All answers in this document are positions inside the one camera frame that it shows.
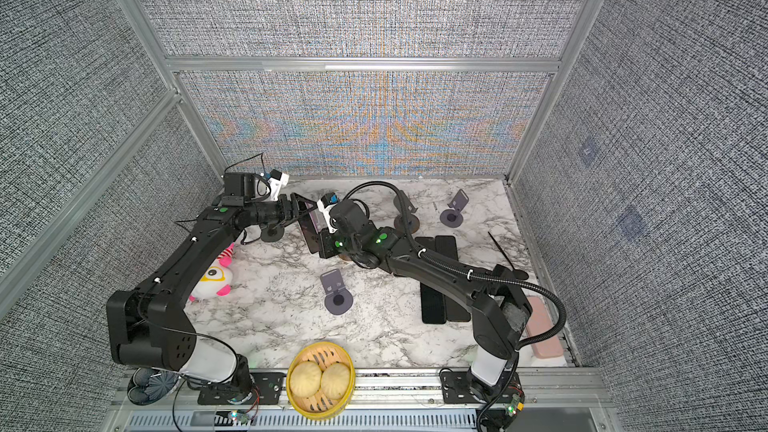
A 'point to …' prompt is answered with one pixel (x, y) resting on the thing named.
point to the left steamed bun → (305, 378)
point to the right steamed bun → (335, 380)
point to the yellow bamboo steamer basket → (320, 407)
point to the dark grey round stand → (272, 232)
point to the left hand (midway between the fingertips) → (311, 209)
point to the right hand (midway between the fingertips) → (317, 235)
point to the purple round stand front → (338, 299)
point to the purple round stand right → (453, 218)
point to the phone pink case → (311, 223)
